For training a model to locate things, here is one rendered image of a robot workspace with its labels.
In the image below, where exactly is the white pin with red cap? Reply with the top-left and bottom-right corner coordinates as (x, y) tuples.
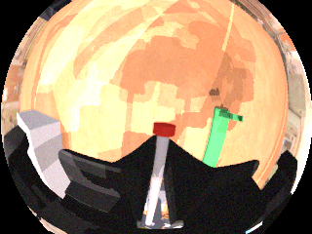
(145, 122), (176, 226)

